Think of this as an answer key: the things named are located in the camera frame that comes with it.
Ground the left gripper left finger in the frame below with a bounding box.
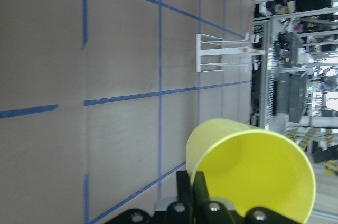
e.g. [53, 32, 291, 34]
[176, 170, 193, 204]

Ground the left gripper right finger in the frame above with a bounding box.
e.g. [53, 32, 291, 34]
[193, 171, 210, 206]

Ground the yellow plastic cup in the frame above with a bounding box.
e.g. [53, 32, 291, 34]
[186, 118, 316, 223]

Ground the white wire cup rack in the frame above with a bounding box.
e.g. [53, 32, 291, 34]
[195, 32, 265, 73]

